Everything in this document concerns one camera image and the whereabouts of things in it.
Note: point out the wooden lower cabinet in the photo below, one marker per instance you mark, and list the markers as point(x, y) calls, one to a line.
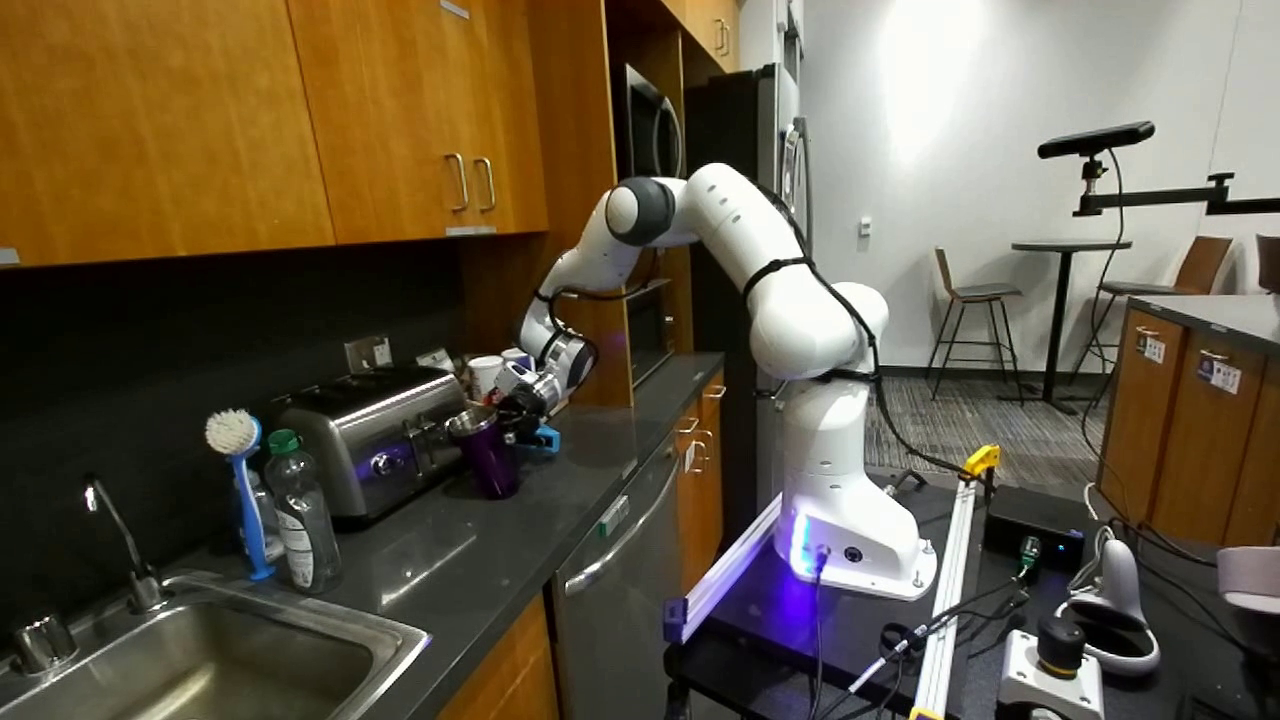
point(700, 480)

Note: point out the aluminium rail with blue end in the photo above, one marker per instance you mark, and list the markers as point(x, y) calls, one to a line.
point(725, 570)

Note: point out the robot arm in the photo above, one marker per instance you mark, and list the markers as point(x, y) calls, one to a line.
point(820, 330)

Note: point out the wooden counter island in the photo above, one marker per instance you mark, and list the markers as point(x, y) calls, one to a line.
point(1200, 430)

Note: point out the black refrigerator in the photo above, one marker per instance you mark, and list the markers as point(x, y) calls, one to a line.
point(740, 130)

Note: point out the purple metal cup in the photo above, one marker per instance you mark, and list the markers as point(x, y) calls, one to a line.
point(488, 455)

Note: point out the bar chair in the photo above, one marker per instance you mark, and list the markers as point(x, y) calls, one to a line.
point(1269, 262)
point(1190, 275)
point(965, 300)

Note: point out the wall socket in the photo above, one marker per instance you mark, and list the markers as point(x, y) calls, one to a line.
point(436, 358)
point(368, 353)

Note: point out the wooden upper cabinet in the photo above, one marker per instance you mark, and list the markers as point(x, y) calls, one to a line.
point(705, 25)
point(200, 110)

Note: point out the chrome tap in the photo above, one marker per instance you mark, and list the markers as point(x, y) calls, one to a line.
point(130, 545)

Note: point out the steel dishwasher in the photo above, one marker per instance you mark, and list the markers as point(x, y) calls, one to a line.
point(620, 590)

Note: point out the white box with black knob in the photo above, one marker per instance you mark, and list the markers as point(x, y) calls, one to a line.
point(1050, 675)

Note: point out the wooden lower cabinet door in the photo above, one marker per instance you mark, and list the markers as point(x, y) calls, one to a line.
point(510, 670)

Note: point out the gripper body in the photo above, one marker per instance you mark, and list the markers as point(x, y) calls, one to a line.
point(524, 405)

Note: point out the aluminium rail with yellow clamp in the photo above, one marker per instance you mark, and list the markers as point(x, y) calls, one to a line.
point(950, 600)

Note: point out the silver toaster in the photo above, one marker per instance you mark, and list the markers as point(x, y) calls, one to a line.
point(375, 440)

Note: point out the wooden cabinet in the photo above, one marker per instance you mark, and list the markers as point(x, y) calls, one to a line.
point(700, 480)
point(705, 25)
point(200, 110)

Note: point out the chrome sink fitting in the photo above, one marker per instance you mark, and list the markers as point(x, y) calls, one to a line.
point(42, 642)

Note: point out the round high table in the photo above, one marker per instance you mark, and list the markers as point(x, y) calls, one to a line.
point(1065, 300)

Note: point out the blue dish brush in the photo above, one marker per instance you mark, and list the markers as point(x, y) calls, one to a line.
point(243, 480)

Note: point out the white hand controller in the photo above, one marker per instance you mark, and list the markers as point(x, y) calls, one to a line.
point(1120, 590)

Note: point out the clear bottle with green cap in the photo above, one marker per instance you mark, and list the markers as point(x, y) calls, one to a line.
point(303, 520)

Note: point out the microwave door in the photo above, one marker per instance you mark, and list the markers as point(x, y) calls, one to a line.
point(645, 125)

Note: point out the steel sink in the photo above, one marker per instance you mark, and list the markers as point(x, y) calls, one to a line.
point(220, 660)

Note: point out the camera on mount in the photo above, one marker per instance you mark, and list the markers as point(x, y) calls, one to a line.
point(1095, 140)

